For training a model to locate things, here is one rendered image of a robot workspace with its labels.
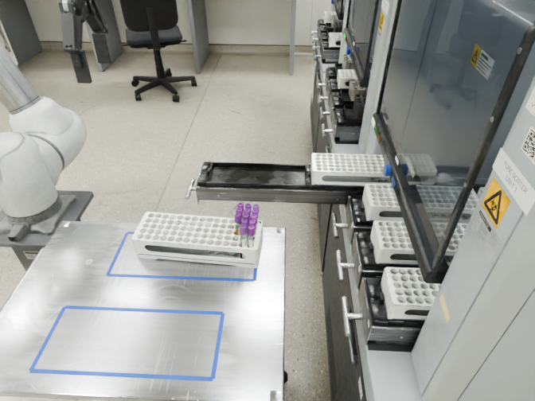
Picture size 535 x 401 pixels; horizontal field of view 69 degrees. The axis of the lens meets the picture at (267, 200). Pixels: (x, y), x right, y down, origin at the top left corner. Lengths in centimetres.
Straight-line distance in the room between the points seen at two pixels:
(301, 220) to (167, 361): 158
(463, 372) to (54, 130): 125
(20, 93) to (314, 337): 141
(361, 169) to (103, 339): 80
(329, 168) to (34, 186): 85
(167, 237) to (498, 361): 69
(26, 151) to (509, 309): 117
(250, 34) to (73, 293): 403
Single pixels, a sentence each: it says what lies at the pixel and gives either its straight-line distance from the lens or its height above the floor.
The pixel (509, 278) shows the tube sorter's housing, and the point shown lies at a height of 112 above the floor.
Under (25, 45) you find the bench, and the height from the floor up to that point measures 15.
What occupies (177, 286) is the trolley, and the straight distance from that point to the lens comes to 91.
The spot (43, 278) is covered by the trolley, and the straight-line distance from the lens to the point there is 104.
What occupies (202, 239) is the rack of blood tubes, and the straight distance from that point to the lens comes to 92.
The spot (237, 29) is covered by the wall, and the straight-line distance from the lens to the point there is 470.
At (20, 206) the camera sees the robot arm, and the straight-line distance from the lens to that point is 132.
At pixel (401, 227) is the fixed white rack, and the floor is 86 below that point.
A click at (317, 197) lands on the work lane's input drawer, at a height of 78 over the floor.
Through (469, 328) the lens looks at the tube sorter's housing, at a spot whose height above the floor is 100.
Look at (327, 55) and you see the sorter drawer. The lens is 232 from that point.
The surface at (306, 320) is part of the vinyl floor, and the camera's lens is 183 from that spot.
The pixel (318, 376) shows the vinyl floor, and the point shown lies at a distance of 171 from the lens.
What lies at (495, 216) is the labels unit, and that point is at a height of 118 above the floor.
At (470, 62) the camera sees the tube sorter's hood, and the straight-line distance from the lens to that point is 67.
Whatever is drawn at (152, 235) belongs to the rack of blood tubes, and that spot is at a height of 88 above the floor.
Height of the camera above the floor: 152
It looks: 39 degrees down
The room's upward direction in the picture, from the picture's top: straight up
